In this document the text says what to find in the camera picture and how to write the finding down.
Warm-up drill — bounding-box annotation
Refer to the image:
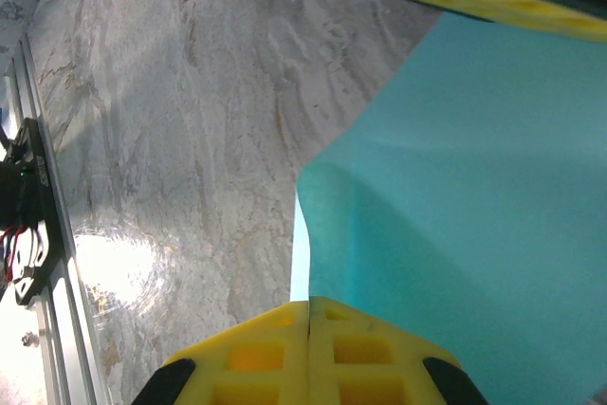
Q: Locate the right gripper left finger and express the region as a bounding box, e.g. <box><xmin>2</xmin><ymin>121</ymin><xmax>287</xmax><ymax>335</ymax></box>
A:
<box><xmin>130</xmin><ymin>301</ymin><xmax>312</xmax><ymax>405</ymax></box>

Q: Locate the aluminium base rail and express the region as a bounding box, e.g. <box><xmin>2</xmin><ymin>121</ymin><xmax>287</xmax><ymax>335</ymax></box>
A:
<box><xmin>0</xmin><ymin>39</ymin><xmax>115</xmax><ymax>405</ymax></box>

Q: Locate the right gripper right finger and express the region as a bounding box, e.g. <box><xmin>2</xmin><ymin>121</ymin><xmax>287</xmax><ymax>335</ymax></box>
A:
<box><xmin>307</xmin><ymin>295</ymin><xmax>490</xmax><ymax>405</ymax></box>

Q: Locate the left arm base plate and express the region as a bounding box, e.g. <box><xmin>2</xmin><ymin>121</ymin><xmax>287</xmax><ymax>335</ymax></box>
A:
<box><xmin>0</xmin><ymin>118</ymin><xmax>63</xmax><ymax>306</ymax></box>

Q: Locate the light blue cloth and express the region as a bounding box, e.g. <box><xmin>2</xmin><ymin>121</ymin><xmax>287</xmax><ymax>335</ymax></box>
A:
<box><xmin>289</xmin><ymin>10</ymin><xmax>607</xmax><ymax>396</ymax></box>

